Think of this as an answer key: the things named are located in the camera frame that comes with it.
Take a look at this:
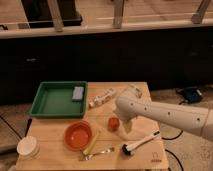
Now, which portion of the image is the white paper cup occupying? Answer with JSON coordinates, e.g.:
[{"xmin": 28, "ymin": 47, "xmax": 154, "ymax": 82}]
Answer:
[{"xmin": 17, "ymin": 136, "xmax": 40, "ymax": 157}]

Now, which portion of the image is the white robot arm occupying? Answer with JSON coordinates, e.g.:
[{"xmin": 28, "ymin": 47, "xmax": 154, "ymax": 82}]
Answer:
[{"xmin": 115, "ymin": 85, "xmax": 213, "ymax": 142}]

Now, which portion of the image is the black white dish brush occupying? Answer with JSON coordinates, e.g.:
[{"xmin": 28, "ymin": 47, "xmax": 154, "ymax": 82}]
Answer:
[{"xmin": 122, "ymin": 131, "xmax": 160, "ymax": 156}]

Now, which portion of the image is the blue power box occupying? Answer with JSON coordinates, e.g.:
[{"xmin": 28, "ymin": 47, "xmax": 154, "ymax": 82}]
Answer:
[{"xmin": 181, "ymin": 88, "xmax": 202, "ymax": 103}]

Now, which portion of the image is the grey sponge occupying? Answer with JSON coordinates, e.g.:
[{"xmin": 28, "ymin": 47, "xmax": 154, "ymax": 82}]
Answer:
[{"xmin": 72, "ymin": 87, "xmax": 84, "ymax": 101}]

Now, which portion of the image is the white plastic bottle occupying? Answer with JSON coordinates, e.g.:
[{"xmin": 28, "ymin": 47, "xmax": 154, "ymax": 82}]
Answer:
[{"xmin": 88, "ymin": 88, "xmax": 116, "ymax": 109}]

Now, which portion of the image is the black cable right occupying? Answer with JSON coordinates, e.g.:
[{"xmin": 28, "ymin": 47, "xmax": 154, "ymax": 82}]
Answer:
[{"xmin": 161, "ymin": 128, "xmax": 186, "ymax": 171}]

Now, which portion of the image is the orange bowl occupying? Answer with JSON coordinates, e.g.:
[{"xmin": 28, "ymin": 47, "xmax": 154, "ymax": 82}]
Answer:
[{"xmin": 63, "ymin": 120, "xmax": 92, "ymax": 151}]

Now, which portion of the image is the black base on shelf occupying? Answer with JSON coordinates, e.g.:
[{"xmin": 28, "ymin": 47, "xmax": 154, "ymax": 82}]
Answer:
[{"xmin": 20, "ymin": 0, "xmax": 84, "ymax": 29}]

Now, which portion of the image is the yellow stick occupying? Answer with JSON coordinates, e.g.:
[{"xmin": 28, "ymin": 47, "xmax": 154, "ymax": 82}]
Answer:
[{"xmin": 83, "ymin": 131, "xmax": 101, "ymax": 155}]

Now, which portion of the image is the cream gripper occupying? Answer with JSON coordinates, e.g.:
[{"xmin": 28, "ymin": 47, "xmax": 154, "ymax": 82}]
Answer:
[{"xmin": 122, "ymin": 120, "xmax": 133, "ymax": 136}]

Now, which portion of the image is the black cable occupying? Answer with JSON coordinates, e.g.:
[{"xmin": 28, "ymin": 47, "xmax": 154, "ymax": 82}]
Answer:
[
  {"xmin": 0, "ymin": 114, "xmax": 24, "ymax": 140},
  {"xmin": 161, "ymin": 128, "xmax": 186, "ymax": 171}
]

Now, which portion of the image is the metal spoon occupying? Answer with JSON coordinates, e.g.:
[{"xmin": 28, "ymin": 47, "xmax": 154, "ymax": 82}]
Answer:
[{"xmin": 79, "ymin": 147, "xmax": 115, "ymax": 161}]

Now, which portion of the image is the black cable left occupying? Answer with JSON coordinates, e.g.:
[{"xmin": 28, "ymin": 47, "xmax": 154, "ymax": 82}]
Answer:
[{"xmin": 0, "ymin": 114, "xmax": 24, "ymax": 140}]

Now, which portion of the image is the green plastic tray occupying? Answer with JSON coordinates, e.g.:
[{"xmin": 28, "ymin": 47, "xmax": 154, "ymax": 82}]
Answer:
[{"xmin": 30, "ymin": 81, "xmax": 88, "ymax": 118}]

